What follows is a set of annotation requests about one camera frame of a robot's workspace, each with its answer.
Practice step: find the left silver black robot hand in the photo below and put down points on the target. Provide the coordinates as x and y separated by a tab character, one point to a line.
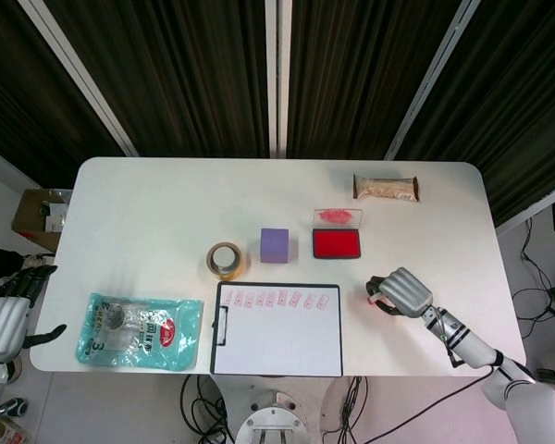
0	328

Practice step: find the red ink pad clear lid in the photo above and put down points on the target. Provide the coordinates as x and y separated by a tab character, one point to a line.
336	244

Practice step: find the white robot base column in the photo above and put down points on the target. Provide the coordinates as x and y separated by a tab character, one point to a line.
273	416

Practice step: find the black clipboard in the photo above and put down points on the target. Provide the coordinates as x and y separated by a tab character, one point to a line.
221	326

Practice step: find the dark pleated curtain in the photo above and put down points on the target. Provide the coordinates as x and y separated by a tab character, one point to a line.
176	78
513	106
23	102
356	78

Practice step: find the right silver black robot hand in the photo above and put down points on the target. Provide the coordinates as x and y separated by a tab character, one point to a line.
404	291

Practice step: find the brown wrapped snack bar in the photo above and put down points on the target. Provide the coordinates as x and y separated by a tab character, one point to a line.
386	187

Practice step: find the instant noodle cup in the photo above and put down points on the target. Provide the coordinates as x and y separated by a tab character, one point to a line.
4	430

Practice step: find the purple foam cube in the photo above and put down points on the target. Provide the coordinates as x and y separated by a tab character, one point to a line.
275	245

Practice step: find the red white stamp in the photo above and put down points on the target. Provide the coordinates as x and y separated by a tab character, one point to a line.
373	301

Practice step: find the white stamped paper sheet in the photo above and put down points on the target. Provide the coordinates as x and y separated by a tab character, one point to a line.
282	342

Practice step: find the white frame post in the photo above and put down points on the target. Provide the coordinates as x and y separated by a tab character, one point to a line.
277	78
81	78
432	78

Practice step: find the teal plastic product bag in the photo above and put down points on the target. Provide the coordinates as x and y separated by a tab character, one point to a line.
139	333

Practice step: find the open cardboard box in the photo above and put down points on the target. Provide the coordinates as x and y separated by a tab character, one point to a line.
28	217

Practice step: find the grey cylinder weight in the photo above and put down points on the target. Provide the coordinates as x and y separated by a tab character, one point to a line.
225	258

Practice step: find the yellow packing tape roll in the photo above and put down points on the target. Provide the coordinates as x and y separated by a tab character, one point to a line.
240	272

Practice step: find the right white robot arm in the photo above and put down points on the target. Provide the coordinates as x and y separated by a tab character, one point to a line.
474	347

